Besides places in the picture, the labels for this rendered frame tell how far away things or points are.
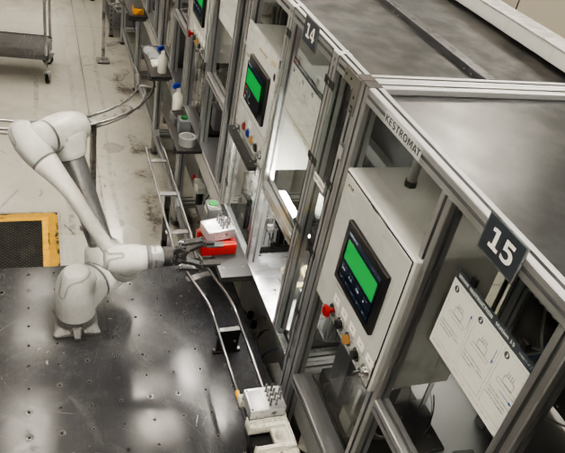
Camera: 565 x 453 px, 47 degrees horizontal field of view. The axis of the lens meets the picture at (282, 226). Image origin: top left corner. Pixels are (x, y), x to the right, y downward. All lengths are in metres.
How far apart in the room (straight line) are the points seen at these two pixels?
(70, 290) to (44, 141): 0.58
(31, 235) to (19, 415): 2.05
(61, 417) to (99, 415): 0.13
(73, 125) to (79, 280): 0.60
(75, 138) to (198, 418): 1.15
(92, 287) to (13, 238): 1.79
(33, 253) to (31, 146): 1.83
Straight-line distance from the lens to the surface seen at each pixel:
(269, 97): 2.48
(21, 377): 2.66
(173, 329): 2.82
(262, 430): 2.29
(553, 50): 2.40
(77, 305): 2.67
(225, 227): 2.83
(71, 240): 4.38
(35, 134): 2.54
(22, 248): 4.31
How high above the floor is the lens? 2.67
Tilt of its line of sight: 35 degrees down
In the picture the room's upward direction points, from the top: 12 degrees clockwise
